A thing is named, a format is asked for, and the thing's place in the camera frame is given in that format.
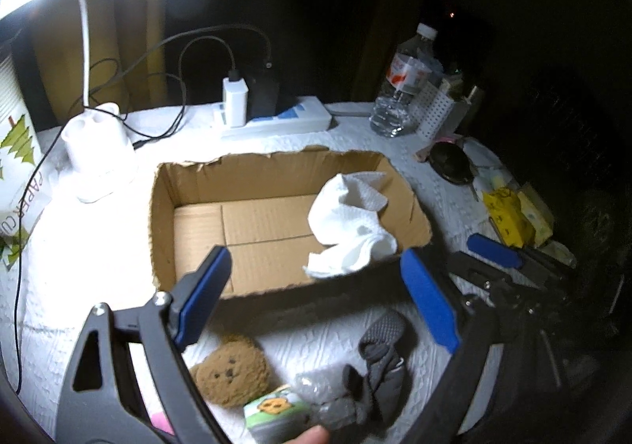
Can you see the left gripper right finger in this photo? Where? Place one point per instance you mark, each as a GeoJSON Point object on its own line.
{"type": "Point", "coordinates": [436, 297]}

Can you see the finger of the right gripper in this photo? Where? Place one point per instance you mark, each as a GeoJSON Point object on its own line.
{"type": "Point", "coordinates": [494, 251]}

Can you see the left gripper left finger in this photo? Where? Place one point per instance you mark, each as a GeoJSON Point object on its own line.
{"type": "Point", "coordinates": [195, 295]}

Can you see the brown teddy bear plush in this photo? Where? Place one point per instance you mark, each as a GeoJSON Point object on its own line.
{"type": "Point", "coordinates": [234, 374]}

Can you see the grey dotted sock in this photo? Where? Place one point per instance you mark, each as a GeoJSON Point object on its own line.
{"type": "Point", "coordinates": [376, 395]}

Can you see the green white tissue pack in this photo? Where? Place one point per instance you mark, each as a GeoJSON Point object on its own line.
{"type": "Point", "coordinates": [278, 416]}

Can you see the clear bubble wrap bundle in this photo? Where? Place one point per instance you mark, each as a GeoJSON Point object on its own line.
{"type": "Point", "coordinates": [325, 391]}

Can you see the person's fingertip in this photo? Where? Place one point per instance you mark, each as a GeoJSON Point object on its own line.
{"type": "Point", "coordinates": [314, 435]}

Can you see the yellow plastic bag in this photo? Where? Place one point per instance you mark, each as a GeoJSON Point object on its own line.
{"type": "Point", "coordinates": [519, 217]}

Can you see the black round lid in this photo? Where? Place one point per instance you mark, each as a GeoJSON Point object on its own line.
{"type": "Point", "coordinates": [451, 163]}

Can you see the white embossed table cloth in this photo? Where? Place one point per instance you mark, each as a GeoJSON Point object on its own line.
{"type": "Point", "coordinates": [81, 254]}

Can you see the pink small object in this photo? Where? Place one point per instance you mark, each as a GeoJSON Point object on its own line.
{"type": "Point", "coordinates": [160, 421]}

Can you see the brown cardboard box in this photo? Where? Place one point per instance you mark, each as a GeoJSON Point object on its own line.
{"type": "Point", "coordinates": [256, 205]}

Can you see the white paper towel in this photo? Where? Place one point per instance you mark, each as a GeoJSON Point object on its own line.
{"type": "Point", "coordinates": [344, 218]}

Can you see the white perforated organizer basket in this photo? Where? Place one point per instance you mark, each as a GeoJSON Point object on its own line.
{"type": "Point", "coordinates": [438, 110]}

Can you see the clear water bottle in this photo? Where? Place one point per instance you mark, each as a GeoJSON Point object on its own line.
{"type": "Point", "coordinates": [411, 67]}

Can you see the paper cup package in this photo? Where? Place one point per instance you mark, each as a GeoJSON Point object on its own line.
{"type": "Point", "coordinates": [22, 185]}

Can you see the white usb charger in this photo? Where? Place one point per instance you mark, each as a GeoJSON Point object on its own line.
{"type": "Point", "coordinates": [235, 102]}

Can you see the black power adapter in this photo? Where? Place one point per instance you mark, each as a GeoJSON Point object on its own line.
{"type": "Point", "coordinates": [263, 88]}

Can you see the white power strip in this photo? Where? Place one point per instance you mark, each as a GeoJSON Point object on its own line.
{"type": "Point", "coordinates": [309, 115]}

